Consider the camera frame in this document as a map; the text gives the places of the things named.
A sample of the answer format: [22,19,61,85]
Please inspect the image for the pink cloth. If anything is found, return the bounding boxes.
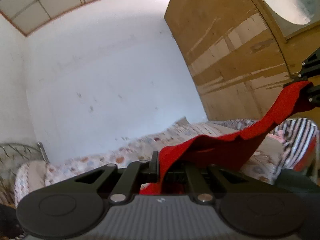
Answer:
[273,130,286,144]

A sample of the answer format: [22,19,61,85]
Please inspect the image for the metal bed headboard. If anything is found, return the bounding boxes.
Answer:
[1,142,48,206]

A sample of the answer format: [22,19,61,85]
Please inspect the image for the patterned white duvet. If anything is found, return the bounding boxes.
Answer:
[14,118,283,205]

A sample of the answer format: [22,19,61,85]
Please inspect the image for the red long-sleeved sweater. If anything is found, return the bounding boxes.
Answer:
[139,81,314,195]

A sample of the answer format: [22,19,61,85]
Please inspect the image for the wooden wardrobe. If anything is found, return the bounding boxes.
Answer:
[164,0,319,120]

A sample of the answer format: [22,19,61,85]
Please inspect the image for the oval wardrobe mirror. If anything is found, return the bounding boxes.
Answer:
[251,0,317,26]

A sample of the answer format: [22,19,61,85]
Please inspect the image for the striped bed sheet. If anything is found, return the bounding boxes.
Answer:
[271,118,318,176]

